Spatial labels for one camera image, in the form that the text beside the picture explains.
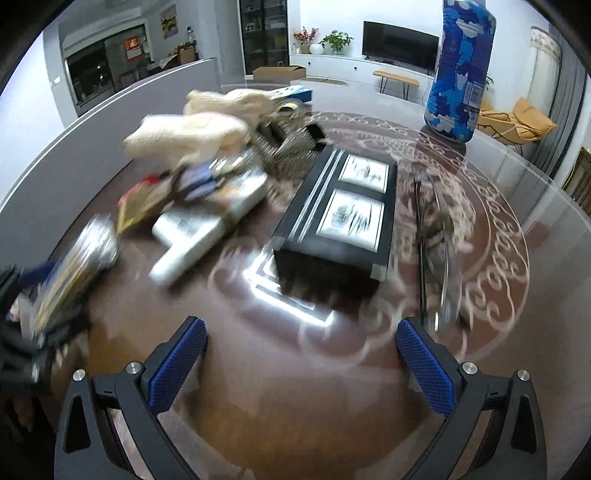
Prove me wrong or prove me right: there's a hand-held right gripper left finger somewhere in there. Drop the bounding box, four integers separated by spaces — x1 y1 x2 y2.
54 316 207 480

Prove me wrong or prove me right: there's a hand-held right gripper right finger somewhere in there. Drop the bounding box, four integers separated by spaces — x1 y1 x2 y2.
396 318 548 480

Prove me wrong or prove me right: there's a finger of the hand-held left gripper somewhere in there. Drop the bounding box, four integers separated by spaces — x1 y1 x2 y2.
0 262 56 301
14 309 93 384

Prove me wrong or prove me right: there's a gold cosmetic tube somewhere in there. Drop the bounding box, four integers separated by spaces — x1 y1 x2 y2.
34 216 118 333

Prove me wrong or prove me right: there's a red snack packet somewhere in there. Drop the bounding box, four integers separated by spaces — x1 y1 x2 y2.
117 175 172 234

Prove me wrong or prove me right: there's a black box with picture panels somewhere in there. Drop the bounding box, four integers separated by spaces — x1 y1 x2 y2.
271 145 399 283

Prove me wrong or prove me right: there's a cream knit pouch yellow trim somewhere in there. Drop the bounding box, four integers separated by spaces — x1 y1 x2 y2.
124 113 251 163

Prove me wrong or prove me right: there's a blue and white box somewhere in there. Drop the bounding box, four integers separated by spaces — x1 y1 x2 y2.
272 85 311 105

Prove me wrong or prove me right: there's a white carton with label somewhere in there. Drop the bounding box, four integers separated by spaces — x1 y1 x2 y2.
151 213 228 288

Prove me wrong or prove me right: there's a grey partition board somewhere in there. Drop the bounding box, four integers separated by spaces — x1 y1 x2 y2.
0 57 223 222

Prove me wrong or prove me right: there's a dark thin rod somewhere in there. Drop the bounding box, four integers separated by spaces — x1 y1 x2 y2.
412 175 463 329

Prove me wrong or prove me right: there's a rhinestone bow hair clip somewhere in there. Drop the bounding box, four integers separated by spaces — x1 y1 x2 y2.
252 124 325 182

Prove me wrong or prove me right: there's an orange lounge chair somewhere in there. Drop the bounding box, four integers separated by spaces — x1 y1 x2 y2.
475 97 558 149

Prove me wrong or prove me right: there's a wooden bench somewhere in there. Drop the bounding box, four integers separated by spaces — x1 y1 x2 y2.
372 70 420 100

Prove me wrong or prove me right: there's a grey curtain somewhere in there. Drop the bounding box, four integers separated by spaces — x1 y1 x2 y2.
550 44 585 178

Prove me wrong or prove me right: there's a blue patterned cylinder pack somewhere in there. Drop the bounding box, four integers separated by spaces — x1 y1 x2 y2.
424 0 498 145

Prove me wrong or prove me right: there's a cardboard box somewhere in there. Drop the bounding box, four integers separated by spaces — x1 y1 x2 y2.
252 65 307 85

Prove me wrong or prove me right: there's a white television console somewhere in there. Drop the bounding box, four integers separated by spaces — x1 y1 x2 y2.
289 52 438 99

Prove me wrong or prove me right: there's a white standing air conditioner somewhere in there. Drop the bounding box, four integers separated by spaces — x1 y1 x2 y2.
526 26 562 121

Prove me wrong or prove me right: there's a black television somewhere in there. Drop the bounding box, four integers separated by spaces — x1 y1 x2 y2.
362 21 440 75

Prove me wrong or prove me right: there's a dark glass display cabinet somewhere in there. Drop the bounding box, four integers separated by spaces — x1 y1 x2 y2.
237 0 302 77

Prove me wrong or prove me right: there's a green potted plant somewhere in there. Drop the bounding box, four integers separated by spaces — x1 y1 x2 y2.
318 30 354 56

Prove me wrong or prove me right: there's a red flower bouquet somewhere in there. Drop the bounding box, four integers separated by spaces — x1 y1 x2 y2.
293 26 320 54

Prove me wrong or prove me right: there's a framed wall painting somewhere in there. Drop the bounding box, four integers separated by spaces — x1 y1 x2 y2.
160 4 179 38

